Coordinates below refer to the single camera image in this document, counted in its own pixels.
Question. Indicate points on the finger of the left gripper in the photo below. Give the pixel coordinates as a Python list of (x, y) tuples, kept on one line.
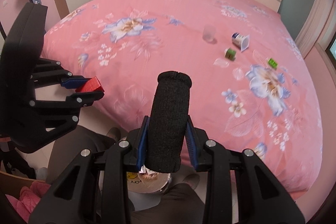
[(57, 118), (50, 72)]

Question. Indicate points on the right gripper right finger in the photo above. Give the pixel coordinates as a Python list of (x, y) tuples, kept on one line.
[(261, 197)]

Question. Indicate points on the red block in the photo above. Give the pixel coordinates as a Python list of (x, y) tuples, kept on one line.
[(92, 85)]

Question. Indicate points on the black sock roll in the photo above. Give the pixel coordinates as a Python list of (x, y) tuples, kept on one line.
[(168, 122)]

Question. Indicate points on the light green block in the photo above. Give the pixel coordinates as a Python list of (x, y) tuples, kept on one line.
[(272, 63)]

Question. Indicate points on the dark green block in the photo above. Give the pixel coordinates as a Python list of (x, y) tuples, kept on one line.
[(230, 54)]

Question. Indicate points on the white yogurt cup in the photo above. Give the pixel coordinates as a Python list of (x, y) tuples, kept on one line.
[(240, 41)]

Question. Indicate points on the clear plastic cup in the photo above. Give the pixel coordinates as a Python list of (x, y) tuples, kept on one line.
[(209, 33)]

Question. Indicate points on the white trash bin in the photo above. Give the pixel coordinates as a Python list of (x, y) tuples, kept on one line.
[(147, 181)]

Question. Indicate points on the pink fluffy cloth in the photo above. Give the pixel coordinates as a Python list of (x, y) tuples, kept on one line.
[(28, 199)]

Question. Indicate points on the pink floral bed quilt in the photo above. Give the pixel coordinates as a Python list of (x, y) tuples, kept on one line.
[(241, 104)]

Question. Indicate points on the pink curtain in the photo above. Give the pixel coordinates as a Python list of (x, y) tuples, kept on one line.
[(319, 27)]

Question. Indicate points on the window with dark frame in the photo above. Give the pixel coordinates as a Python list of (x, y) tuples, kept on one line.
[(331, 50)]

